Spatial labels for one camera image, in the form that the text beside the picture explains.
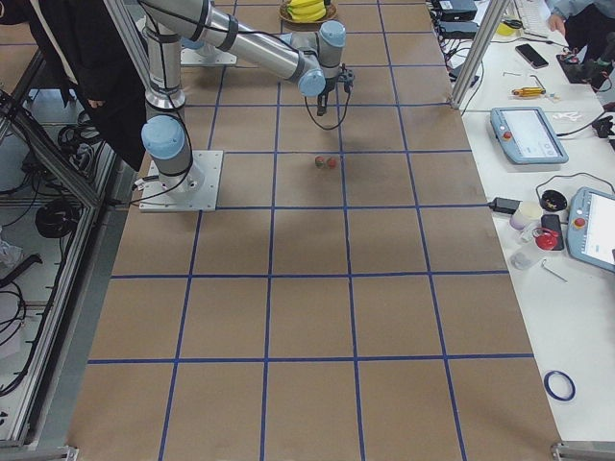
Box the aluminium frame post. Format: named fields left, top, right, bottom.
left=450, top=0, right=508, bottom=109

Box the black power adapter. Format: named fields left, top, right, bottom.
left=487, top=197, right=521, bottom=215

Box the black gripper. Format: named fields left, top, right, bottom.
left=317, top=63, right=355, bottom=115

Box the person in black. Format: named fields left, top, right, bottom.
left=1, top=1, right=146, bottom=171

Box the yellow banana bunch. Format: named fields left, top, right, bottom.
left=284, top=0, right=327, bottom=23

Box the red round object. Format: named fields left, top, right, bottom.
left=534, top=230, right=559, bottom=251

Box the teach pendant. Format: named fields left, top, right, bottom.
left=566, top=187, right=615, bottom=273
left=490, top=107, right=569, bottom=164

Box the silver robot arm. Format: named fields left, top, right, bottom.
left=140, top=1, right=354, bottom=182

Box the black smartphone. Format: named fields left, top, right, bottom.
left=515, top=43, right=549, bottom=69

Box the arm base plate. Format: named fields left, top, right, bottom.
left=138, top=150, right=224, bottom=212
left=181, top=45, right=237, bottom=67

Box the blue tape roll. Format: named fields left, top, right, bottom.
left=543, top=370, right=577, bottom=402

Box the woven wicker basket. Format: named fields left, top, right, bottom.
left=279, top=4, right=337, bottom=24

